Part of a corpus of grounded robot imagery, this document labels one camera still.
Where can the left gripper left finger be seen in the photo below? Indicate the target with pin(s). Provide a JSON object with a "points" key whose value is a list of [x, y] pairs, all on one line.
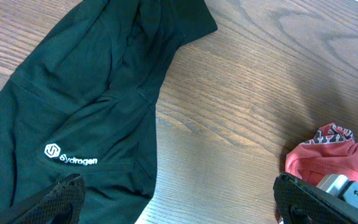
{"points": [[60, 203]]}

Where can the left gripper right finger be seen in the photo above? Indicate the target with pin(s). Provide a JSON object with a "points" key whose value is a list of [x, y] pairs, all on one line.
{"points": [[301, 202]]}

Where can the red orange t-shirt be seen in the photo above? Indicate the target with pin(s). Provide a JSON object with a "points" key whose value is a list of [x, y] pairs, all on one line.
{"points": [[333, 150]]}

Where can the black t-shirt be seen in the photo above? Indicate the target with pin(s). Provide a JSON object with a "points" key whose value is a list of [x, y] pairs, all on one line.
{"points": [[84, 102]]}

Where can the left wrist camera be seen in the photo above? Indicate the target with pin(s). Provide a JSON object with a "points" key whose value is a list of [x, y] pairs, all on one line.
{"points": [[341, 187]]}

